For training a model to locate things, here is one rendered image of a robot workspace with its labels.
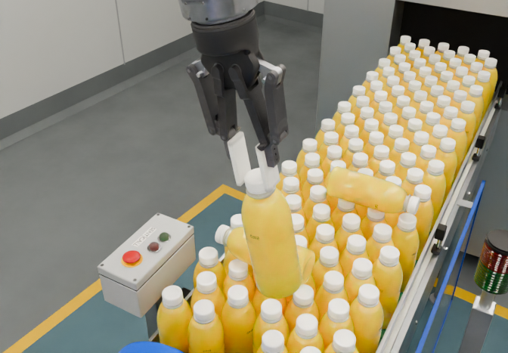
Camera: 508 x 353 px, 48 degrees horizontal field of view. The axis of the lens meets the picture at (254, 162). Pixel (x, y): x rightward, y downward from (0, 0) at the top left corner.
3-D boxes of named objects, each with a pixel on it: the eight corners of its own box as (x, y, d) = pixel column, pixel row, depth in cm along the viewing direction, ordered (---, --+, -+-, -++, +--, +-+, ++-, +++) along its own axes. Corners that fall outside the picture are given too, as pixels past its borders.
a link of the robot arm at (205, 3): (220, -27, 56) (232, 30, 59) (267, -52, 62) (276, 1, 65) (153, -25, 61) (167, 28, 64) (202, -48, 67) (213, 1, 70)
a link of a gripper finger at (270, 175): (266, 134, 73) (271, 135, 72) (276, 179, 76) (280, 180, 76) (254, 147, 71) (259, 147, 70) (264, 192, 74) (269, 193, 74)
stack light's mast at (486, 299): (463, 310, 104) (483, 245, 95) (470, 288, 109) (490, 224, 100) (499, 323, 101) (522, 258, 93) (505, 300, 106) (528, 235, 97)
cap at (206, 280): (199, 293, 109) (199, 287, 108) (194, 280, 112) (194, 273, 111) (218, 289, 110) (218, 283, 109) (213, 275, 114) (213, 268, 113)
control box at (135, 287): (103, 301, 119) (96, 264, 113) (161, 245, 134) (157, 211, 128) (140, 319, 115) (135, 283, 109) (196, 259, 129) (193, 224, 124)
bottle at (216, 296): (198, 363, 118) (193, 301, 108) (190, 336, 124) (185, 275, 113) (230, 354, 120) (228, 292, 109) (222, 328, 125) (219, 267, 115)
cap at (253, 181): (255, 175, 79) (253, 165, 78) (279, 181, 77) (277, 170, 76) (240, 191, 77) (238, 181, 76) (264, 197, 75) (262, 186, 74)
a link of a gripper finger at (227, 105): (220, 68, 66) (210, 65, 67) (224, 145, 73) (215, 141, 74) (239, 54, 69) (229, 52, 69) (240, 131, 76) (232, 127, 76)
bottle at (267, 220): (271, 261, 91) (252, 166, 81) (310, 274, 87) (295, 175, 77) (248, 292, 86) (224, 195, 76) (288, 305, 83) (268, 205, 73)
